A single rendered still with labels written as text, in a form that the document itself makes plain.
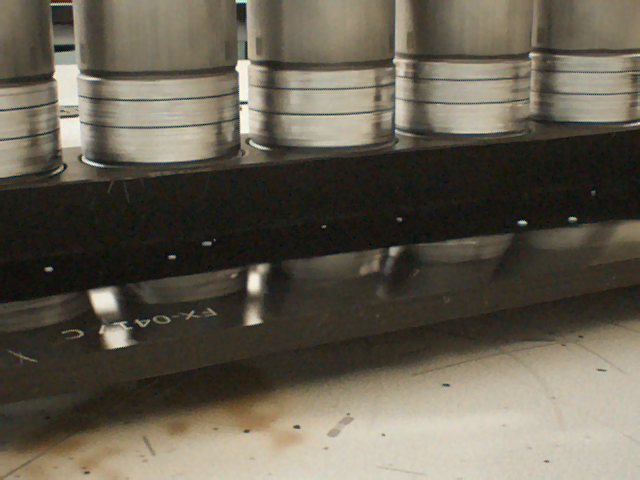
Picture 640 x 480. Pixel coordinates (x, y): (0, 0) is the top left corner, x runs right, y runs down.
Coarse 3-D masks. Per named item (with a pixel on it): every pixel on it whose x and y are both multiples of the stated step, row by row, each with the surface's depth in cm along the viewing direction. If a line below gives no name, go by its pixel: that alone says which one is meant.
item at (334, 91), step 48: (288, 0) 15; (336, 0) 15; (384, 0) 16; (288, 48) 15; (336, 48) 15; (384, 48) 16; (288, 96) 16; (336, 96) 15; (384, 96) 16; (288, 144) 16; (336, 144) 16; (384, 144) 16
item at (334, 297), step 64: (576, 192) 17; (64, 256) 14; (128, 256) 14; (192, 256) 14; (256, 256) 14; (320, 256) 13; (384, 256) 13; (448, 256) 13; (512, 256) 13; (576, 256) 13; (0, 320) 11; (64, 320) 11; (128, 320) 11; (192, 320) 11; (256, 320) 11; (320, 320) 11; (384, 320) 12; (448, 320) 12; (0, 384) 10; (64, 384) 10
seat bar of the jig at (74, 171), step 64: (576, 128) 18; (0, 192) 13; (64, 192) 14; (128, 192) 14; (192, 192) 14; (256, 192) 15; (320, 192) 15; (384, 192) 16; (448, 192) 16; (512, 192) 17; (0, 256) 13
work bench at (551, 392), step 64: (64, 128) 33; (512, 320) 14; (576, 320) 14; (128, 384) 12; (192, 384) 12; (256, 384) 12; (320, 384) 12; (384, 384) 12; (448, 384) 12; (512, 384) 12; (576, 384) 12; (0, 448) 10; (64, 448) 10; (128, 448) 10; (192, 448) 10; (256, 448) 10; (320, 448) 10; (384, 448) 10; (448, 448) 10; (512, 448) 10; (576, 448) 10
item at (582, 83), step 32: (544, 0) 18; (576, 0) 18; (608, 0) 18; (544, 32) 18; (576, 32) 18; (608, 32) 18; (544, 64) 18; (576, 64) 18; (608, 64) 18; (544, 96) 18; (576, 96) 18; (608, 96) 18
